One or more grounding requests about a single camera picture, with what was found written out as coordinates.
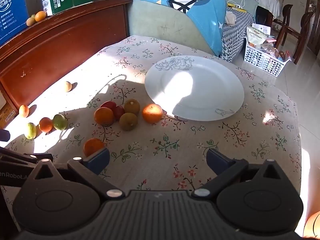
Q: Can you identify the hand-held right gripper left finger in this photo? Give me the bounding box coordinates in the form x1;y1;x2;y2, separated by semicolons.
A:
22;148;126;201

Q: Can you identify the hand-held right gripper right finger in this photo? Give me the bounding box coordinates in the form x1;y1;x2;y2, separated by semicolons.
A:
191;148;293;201

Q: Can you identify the green mandarin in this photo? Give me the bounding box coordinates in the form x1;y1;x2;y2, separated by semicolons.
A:
24;122;37;140
52;114;68;130

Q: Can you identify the white floral-line plate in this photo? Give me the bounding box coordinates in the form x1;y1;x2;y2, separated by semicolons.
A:
144;55;245;122

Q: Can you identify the brown cardboard box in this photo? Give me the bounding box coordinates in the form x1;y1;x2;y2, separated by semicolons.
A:
0;90;18;128

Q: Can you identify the floral beige cloth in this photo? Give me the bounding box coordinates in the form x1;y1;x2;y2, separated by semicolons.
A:
5;35;302;198

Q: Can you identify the red apple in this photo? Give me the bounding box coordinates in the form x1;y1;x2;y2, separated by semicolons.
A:
114;105;125;120
100;101;117;112

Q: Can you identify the red-brown wooden headboard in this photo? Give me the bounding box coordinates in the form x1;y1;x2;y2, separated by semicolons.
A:
0;0;133;121

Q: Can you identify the white perforated plastic basket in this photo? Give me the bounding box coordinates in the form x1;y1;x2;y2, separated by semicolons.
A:
244;37;292;77

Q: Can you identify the houndstooth blanket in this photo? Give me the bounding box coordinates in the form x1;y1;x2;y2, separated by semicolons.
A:
220;5;256;62

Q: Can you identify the blue cardboard box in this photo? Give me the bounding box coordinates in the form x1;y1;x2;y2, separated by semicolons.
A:
0;0;29;46

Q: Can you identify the green white snack bag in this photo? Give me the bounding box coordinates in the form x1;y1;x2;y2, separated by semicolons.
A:
246;26;269;48

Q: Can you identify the blue printed cushion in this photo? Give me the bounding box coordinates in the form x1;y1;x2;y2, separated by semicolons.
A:
92;0;227;57

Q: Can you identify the beige crumpled cloth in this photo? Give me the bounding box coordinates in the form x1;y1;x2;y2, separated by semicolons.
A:
225;12;237;27

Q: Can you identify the grey-green sofa cushion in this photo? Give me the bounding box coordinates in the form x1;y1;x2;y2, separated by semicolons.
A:
127;0;221;56

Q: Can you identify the yellow power strip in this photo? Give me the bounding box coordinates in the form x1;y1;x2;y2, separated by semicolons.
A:
226;1;247;13

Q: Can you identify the pale teal pillow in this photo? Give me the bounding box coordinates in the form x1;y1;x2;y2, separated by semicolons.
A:
224;0;259;22

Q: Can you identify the table with white cloth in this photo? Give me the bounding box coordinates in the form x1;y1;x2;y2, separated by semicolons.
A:
239;0;280;18

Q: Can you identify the brown wooden door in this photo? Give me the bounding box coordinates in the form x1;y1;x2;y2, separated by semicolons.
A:
306;0;320;53

